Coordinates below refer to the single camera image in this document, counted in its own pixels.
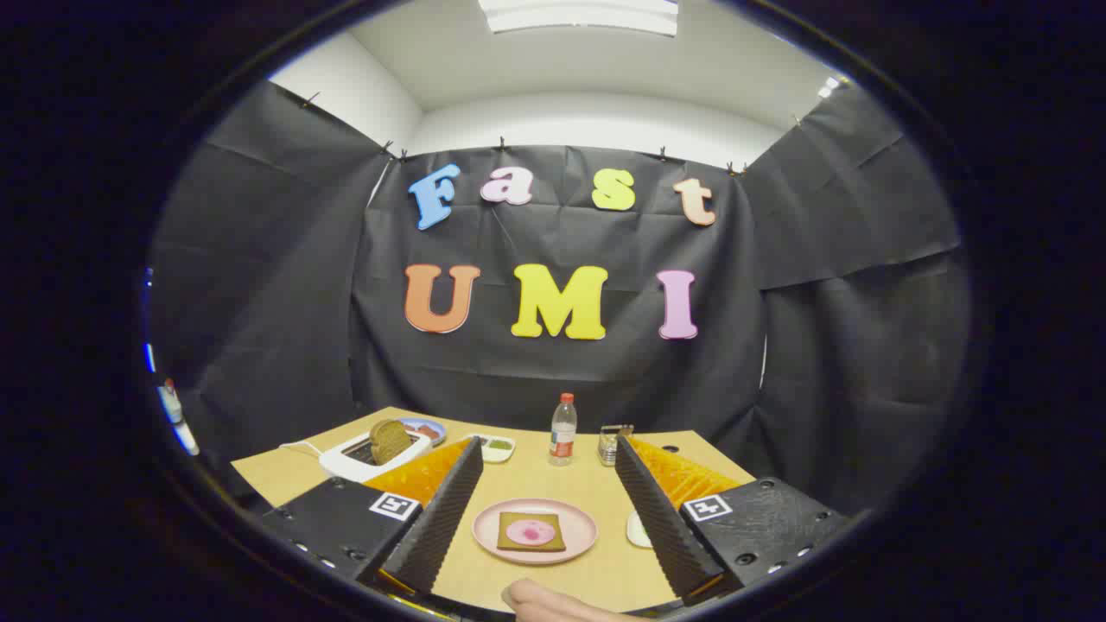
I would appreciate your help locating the white ceiling light panel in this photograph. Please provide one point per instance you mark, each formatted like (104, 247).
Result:
(579, 15)

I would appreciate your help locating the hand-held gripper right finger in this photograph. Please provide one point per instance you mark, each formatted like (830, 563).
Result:
(661, 527)

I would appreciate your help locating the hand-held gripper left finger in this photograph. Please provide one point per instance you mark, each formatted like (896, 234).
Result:
(436, 527)

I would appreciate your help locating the white divided dish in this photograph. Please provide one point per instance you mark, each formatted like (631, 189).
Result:
(499, 449)

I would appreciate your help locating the blue plate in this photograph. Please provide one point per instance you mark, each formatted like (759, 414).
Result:
(435, 426)

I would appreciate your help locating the orange red food slices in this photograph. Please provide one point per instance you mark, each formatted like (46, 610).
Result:
(426, 431)

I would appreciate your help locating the pink ham slice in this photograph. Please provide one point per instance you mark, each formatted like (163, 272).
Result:
(530, 532)

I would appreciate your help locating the white toaster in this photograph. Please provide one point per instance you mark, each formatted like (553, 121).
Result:
(346, 467)

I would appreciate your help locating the brown bread slice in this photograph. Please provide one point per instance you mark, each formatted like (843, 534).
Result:
(390, 441)

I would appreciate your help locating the clear red-capped water bottle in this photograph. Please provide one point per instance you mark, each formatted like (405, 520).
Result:
(562, 436)

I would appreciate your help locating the pink plate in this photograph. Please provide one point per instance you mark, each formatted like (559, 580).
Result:
(583, 529)

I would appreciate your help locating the bread slice with ham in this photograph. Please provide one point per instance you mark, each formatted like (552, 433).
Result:
(510, 542)

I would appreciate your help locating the white blue object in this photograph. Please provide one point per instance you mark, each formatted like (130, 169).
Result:
(175, 415)

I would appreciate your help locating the white square plate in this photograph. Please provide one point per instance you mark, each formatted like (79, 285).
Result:
(638, 529)

